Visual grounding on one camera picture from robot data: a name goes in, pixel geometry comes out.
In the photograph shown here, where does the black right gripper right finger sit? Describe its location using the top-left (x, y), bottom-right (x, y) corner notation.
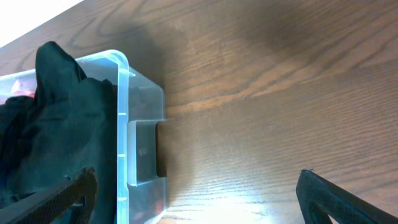
top-left (296, 170), bottom-right (397, 223)

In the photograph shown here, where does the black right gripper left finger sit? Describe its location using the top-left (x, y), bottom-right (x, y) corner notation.
top-left (1, 167), bottom-right (98, 224)

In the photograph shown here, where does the black hooded garment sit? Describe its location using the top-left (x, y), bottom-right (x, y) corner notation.
top-left (1, 42), bottom-right (117, 223)

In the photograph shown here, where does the red navy plaid shirt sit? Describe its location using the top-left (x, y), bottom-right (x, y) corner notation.
top-left (11, 80), bottom-right (37, 98)

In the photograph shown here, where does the clear plastic storage bin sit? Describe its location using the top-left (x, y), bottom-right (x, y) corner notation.
top-left (1, 50), bottom-right (166, 223)

